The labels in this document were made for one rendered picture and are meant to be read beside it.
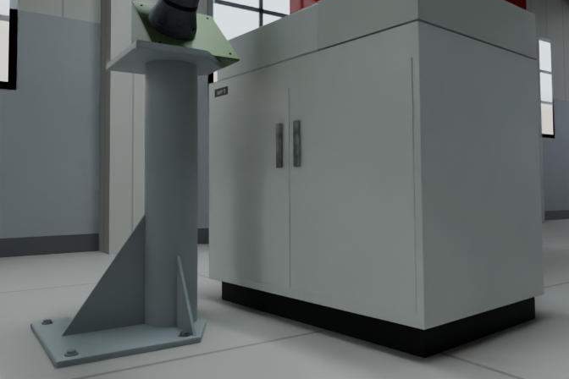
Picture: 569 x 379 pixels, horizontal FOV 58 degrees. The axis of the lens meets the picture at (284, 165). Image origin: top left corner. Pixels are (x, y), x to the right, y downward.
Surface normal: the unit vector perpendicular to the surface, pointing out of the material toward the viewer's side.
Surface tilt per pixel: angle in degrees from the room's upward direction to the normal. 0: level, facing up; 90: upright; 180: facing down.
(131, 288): 90
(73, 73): 90
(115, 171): 90
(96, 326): 90
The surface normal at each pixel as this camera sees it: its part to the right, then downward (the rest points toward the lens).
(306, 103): -0.77, -0.03
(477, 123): 0.64, -0.04
